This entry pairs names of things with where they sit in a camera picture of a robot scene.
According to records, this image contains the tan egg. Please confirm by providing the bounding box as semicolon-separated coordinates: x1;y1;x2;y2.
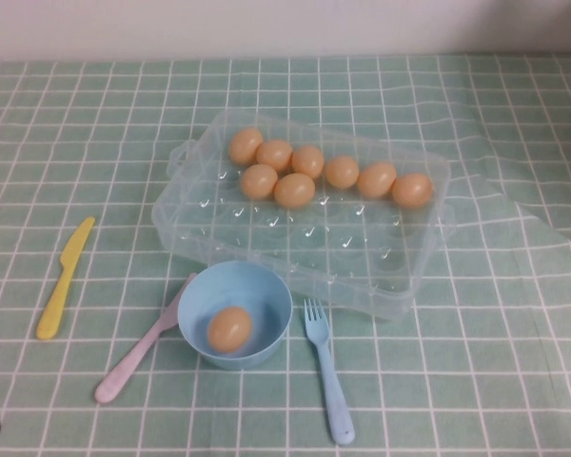
241;164;280;201
325;156;361;190
357;162;398;199
255;139;294;173
227;128;265;166
207;306;254;354
391;172;434;209
291;145;325;180
273;172;317;209

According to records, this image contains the clear plastic egg box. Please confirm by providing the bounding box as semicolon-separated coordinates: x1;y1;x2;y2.
151;108;457;324

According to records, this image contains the light blue plastic bowl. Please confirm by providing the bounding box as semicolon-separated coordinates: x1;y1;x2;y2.
177;260;294;370

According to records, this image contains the light blue plastic fork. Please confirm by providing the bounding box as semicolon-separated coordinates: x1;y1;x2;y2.
303;298;356;447

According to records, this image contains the pink plastic knife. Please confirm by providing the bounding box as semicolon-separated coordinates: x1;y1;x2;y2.
93;272;199;405

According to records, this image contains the yellow plastic knife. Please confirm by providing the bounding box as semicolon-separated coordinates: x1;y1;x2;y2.
36;216;97;341

